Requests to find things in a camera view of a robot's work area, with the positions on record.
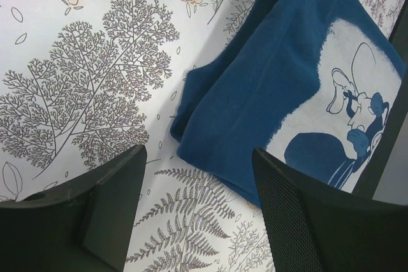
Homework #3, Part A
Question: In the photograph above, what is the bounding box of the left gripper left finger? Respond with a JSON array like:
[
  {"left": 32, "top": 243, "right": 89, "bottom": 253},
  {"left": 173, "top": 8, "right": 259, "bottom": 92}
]
[{"left": 1, "top": 145, "right": 147, "bottom": 271}]

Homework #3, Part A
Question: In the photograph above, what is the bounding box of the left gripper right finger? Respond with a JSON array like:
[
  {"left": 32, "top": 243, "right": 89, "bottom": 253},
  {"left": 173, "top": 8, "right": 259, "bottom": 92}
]
[{"left": 252, "top": 148, "right": 407, "bottom": 271}]

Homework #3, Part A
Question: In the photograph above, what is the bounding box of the blue t shirt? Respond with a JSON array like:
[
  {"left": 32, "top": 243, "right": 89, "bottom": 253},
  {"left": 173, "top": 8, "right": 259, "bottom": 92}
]
[{"left": 170, "top": 0, "right": 406, "bottom": 204}]

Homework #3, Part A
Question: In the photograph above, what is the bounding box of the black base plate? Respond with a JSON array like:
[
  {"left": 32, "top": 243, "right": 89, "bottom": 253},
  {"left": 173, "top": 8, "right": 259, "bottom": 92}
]
[{"left": 352, "top": 0, "right": 408, "bottom": 201}]

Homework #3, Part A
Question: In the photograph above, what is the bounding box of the floral table cloth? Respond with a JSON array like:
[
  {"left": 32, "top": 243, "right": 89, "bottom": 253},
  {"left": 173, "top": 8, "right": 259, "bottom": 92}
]
[{"left": 1, "top": 0, "right": 407, "bottom": 271}]

